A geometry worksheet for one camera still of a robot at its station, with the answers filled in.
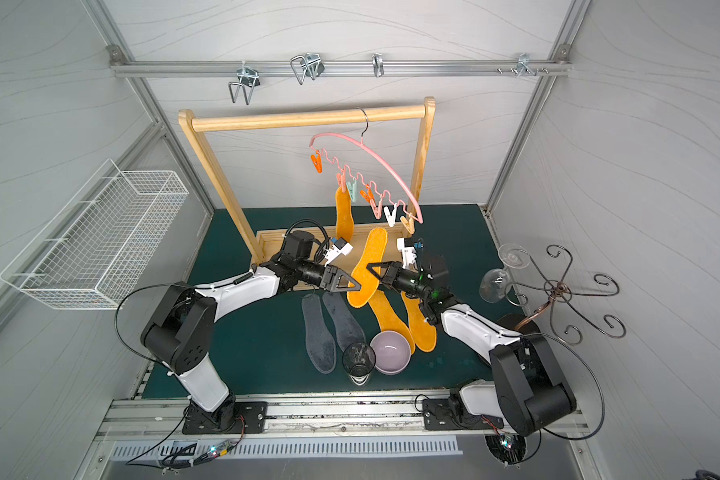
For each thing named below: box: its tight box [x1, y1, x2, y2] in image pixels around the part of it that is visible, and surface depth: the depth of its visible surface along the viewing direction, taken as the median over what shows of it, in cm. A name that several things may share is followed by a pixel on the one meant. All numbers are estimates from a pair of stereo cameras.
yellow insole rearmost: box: [335, 186, 355, 242], surface depth 90 cm
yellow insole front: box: [400, 291, 437, 353], surface depth 90 cm
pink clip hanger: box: [309, 108, 423, 234], surface depth 75 cm
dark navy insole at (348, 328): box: [322, 292, 366, 352], surface depth 92 cm
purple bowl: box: [370, 330, 412, 376], surface depth 84 cm
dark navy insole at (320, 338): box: [302, 294, 336, 374], surface depth 88 cm
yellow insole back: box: [347, 227, 387, 308], surface depth 80 cm
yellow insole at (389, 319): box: [368, 290, 416, 354], surface depth 92 cm
